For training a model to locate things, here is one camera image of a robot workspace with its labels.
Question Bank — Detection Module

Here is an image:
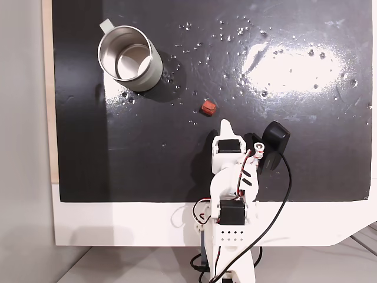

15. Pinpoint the red cube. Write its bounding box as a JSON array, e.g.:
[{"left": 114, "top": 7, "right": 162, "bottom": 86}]
[{"left": 200, "top": 100, "right": 218, "bottom": 117}]

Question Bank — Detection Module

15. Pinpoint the black glossy mat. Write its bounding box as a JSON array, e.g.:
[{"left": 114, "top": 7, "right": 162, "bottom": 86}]
[{"left": 51, "top": 0, "right": 373, "bottom": 204}]

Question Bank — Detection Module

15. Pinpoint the red black white servo wire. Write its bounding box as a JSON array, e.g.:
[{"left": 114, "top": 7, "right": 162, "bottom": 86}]
[
  {"left": 234, "top": 149, "right": 256, "bottom": 199},
  {"left": 192, "top": 199, "right": 213, "bottom": 226}
]

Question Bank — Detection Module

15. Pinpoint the black camera box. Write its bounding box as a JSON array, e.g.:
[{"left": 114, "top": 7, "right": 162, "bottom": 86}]
[{"left": 246, "top": 120, "right": 291, "bottom": 173}]

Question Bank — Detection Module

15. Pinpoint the steel cup with handle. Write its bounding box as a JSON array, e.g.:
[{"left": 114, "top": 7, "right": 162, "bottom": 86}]
[{"left": 97, "top": 18, "right": 164, "bottom": 92}]

